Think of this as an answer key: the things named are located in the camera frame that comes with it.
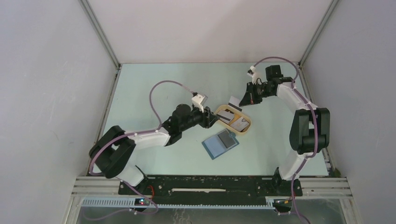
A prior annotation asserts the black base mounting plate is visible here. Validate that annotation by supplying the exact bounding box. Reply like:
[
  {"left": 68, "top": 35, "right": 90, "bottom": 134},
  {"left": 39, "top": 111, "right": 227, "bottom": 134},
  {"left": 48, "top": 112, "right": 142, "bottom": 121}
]
[{"left": 137, "top": 175, "right": 303, "bottom": 206}]

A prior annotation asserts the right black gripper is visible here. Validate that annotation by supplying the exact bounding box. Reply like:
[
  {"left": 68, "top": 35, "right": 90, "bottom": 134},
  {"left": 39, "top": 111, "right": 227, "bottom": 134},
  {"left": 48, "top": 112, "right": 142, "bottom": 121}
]
[{"left": 240, "top": 81, "right": 275, "bottom": 106}]

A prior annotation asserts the oval wooden tray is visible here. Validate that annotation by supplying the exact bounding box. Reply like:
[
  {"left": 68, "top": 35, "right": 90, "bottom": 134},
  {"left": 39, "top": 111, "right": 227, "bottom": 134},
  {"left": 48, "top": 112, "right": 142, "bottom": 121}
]
[{"left": 215, "top": 105, "right": 252, "bottom": 135}]

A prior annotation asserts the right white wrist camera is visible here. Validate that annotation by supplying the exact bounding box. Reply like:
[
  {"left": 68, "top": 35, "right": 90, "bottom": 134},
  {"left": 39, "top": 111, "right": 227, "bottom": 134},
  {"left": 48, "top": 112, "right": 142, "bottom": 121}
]
[{"left": 247, "top": 65, "right": 261, "bottom": 84}]

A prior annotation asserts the grey credit card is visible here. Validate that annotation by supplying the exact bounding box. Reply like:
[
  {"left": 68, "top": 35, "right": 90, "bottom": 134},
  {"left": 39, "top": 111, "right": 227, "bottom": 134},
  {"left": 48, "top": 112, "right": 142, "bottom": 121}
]
[{"left": 217, "top": 129, "right": 239, "bottom": 150}]

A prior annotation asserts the blue leather card holder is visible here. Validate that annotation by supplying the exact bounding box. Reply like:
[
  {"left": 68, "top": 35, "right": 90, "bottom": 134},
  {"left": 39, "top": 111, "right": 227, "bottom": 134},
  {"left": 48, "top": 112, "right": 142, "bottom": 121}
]
[{"left": 202, "top": 133, "right": 239, "bottom": 160}]

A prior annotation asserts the grey striped card in tray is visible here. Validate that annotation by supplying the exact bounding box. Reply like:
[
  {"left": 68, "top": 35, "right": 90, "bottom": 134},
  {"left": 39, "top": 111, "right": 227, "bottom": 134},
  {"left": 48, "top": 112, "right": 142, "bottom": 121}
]
[{"left": 217, "top": 110, "right": 235, "bottom": 124}]

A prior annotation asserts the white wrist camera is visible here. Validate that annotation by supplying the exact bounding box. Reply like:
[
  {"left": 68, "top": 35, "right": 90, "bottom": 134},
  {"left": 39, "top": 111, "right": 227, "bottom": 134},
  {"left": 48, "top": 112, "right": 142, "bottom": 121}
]
[
  {"left": 247, "top": 65, "right": 261, "bottom": 84},
  {"left": 191, "top": 92, "right": 208, "bottom": 113}
]

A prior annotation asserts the white striped credit card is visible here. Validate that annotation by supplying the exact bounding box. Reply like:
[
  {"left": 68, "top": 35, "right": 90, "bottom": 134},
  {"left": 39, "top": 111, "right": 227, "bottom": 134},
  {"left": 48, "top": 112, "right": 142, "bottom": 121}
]
[{"left": 228, "top": 96, "right": 242, "bottom": 112}]

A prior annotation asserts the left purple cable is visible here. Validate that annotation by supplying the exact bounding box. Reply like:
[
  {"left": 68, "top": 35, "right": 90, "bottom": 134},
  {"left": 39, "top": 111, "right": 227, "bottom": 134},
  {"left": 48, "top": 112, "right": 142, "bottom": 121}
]
[{"left": 88, "top": 80, "right": 197, "bottom": 177}]

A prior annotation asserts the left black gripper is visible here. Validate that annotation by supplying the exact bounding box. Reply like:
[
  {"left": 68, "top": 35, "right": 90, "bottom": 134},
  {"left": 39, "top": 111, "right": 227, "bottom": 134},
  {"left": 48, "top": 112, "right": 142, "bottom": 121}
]
[{"left": 180, "top": 104, "right": 219, "bottom": 133}]

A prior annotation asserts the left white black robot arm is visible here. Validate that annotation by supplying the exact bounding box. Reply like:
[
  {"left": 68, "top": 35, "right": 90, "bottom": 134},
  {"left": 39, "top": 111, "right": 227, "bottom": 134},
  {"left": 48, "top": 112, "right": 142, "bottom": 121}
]
[{"left": 89, "top": 104, "right": 219, "bottom": 194}]

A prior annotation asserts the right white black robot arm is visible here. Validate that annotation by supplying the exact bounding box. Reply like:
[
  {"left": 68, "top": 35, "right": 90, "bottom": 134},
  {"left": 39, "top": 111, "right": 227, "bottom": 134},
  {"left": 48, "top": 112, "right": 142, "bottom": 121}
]
[{"left": 239, "top": 65, "right": 330, "bottom": 195}]

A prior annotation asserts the white cable duct strip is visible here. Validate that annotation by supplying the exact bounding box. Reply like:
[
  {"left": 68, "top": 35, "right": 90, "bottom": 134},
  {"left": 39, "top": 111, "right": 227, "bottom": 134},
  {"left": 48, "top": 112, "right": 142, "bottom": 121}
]
[{"left": 81, "top": 197, "right": 276, "bottom": 210}]

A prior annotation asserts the aluminium frame rail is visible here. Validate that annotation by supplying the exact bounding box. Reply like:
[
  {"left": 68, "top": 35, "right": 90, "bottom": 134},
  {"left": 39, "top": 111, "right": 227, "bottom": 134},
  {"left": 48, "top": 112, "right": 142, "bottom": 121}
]
[{"left": 71, "top": 176, "right": 353, "bottom": 199}]

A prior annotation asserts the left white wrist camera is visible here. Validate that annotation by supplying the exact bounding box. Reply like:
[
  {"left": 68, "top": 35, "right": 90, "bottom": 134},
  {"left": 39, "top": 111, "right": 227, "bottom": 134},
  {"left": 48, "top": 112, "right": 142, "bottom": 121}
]
[{"left": 191, "top": 92, "right": 208, "bottom": 113}]

